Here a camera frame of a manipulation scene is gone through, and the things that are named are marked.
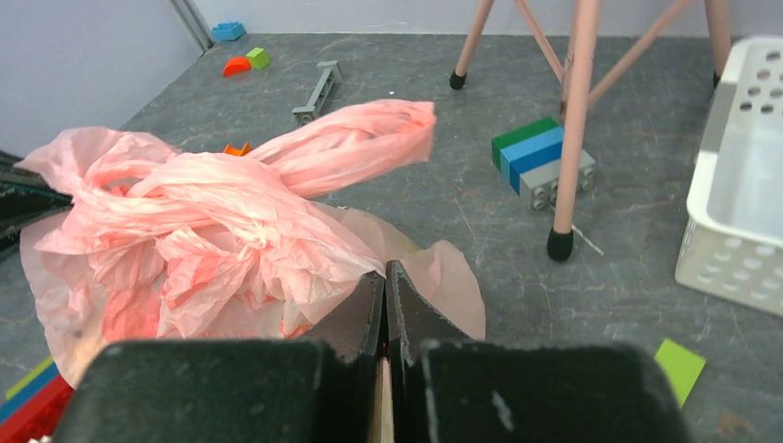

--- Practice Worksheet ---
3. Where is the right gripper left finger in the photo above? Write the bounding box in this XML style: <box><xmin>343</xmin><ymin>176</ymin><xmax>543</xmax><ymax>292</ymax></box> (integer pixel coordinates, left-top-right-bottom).
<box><xmin>303</xmin><ymin>272</ymin><xmax>385</xmax><ymax>443</ymax></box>

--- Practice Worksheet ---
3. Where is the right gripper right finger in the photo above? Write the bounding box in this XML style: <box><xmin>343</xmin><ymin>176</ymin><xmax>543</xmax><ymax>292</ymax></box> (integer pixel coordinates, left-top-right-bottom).
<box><xmin>385</xmin><ymin>261</ymin><xmax>468</xmax><ymax>442</ymax></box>

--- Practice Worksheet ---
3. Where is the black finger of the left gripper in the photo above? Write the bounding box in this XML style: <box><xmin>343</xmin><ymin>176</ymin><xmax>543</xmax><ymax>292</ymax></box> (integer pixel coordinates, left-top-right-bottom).
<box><xmin>1</xmin><ymin>151</ymin><xmax>72</xmax><ymax>254</ymax></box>

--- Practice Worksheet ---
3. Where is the pink plastic bag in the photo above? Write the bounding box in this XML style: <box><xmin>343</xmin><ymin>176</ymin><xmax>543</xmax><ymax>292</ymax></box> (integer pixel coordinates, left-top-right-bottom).
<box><xmin>19</xmin><ymin>99</ymin><xmax>486</xmax><ymax>386</ymax></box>

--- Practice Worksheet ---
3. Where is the green blue grey brick stack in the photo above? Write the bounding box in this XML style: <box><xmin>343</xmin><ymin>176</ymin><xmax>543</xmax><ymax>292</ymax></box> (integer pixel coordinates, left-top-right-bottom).
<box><xmin>491</xmin><ymin>117</ymin><xmax>564</xmax><ymax>210</ymax></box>

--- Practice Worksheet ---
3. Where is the orange curved toy piece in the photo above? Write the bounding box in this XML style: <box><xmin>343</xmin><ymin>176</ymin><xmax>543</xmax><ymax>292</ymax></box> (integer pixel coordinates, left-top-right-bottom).
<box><xmin>223</xmin><ymin>143</ymin><xmax>252</xmax><ymax>157</ymax></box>

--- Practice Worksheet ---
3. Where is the multicolour stacked brick block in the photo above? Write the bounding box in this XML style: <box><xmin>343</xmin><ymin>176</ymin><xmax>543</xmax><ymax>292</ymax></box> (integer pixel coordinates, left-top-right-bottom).
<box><xmin>1</xmin><ymin>357</ymin><xmax>74</xmax><ymax>443</ymax></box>

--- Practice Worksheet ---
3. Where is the red arch toy brick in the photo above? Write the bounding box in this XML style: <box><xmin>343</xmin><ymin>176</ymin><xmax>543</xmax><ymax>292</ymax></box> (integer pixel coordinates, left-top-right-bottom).
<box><xmin>222</xmin><ymin>56</ymin><xmax>252</xmax><ymax>78</ymax></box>

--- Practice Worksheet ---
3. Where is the grey toy bar piece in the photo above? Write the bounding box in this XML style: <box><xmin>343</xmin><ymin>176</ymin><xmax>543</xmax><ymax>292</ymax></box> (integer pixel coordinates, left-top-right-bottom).
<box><xmin>292</xmin><ymin>60</ymin><xmax>343</xmax><ymax>126</ymax></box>

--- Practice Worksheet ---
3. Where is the blue toy brick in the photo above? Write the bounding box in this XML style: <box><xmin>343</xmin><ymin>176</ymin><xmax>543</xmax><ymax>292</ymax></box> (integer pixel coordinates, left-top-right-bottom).
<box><xmin>211</xmin><ymin>21</ymin><xmax>247</xmax><ymax>42</ymax></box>

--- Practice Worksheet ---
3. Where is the small green toy brick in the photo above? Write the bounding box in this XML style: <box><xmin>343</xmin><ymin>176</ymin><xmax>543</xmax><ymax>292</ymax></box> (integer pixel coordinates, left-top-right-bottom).
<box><xmin>246</xmin><ymin>47</ymin><xmax>271</xmax><ymax>69</ymax></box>

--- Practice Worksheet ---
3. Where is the long light green brick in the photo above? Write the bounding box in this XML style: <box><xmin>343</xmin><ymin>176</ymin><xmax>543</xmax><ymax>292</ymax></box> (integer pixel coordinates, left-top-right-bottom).
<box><xmin>655</xmin><ymin>339</ymin><xmax>706</xmax><ymax>407</ymax></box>

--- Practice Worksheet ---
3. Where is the pink music stand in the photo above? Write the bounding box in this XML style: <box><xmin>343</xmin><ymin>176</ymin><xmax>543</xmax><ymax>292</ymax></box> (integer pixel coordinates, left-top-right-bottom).
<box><xmin>450</xmin><ymin>0</ymin><xmax>731</xmax><ymax>262</ymax></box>

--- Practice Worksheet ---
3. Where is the white plastic basket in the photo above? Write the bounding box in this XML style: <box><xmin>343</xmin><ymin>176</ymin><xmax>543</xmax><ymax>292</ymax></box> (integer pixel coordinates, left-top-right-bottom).
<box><xmin>675</xmin><ymin>35</ymin><xmax>782</xmax><ymax>316</ymax></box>

